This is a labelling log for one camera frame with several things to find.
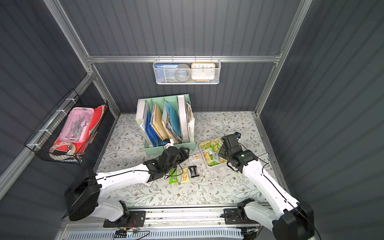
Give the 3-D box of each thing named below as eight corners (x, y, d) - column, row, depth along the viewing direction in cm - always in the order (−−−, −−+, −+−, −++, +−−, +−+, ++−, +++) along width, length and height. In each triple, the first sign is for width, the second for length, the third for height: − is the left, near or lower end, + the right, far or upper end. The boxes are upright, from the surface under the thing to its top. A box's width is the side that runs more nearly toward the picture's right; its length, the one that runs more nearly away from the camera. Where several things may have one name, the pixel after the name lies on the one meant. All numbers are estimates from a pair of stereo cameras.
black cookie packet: (190, 178, 89) (190, 176, 87) (188, 168, 93) (188, 166, 91) (198, 175, 90) (198, 174, 88) (196, 166, 94) (196, 164, 92)
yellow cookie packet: (181, 182, 87) (181, 181, 85) (182, 169, 92) (182, 167, 91) (189, 182, 87) (189, 181, 85) (190, 169, 92) (189, 167, 91)
